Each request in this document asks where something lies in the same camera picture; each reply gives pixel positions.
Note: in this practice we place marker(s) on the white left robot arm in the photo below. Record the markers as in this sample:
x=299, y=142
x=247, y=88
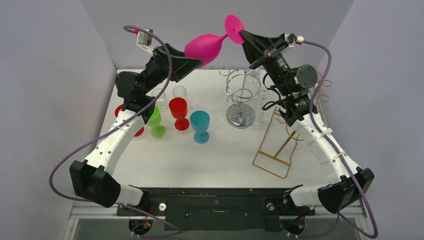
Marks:
x=92, y=178

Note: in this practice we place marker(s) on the patterned clear glass goblet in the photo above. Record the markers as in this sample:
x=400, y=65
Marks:
x=180, y=92

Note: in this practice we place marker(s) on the green plastic wine glass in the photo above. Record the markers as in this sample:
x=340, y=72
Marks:
x=157, y=129

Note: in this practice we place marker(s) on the red plastic wine glass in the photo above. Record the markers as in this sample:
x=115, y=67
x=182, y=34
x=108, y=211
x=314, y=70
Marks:
x=139, y=132

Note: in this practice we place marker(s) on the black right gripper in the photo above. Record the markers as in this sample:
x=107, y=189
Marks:
x=267, y=52

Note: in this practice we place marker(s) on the chrome spiral glass rack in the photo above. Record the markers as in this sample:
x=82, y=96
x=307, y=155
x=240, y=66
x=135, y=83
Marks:
x=239, y=114

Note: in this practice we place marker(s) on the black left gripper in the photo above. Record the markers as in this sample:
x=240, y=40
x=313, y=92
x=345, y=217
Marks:
x=182, y=65

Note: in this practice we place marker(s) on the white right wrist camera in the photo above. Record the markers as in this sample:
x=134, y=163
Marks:
x=291, y=40

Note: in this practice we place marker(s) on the pink plastic wine glass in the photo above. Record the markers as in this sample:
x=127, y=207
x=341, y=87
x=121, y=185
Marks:
x=208, y=46

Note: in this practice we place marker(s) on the gold wire glass rack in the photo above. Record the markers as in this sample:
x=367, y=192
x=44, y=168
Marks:
x=277, y=148

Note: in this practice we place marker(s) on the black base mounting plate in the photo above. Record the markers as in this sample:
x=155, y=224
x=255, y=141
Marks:
x=212, y=209

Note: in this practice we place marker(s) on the clear stemmed wine glass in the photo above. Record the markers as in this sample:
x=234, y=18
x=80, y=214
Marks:
x=257, y=103

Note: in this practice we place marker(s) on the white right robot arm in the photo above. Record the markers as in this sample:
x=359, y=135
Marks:
x=347, y=181

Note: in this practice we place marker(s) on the blue plastic wine glass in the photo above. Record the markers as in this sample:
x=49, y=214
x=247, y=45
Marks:
x=200, y=121

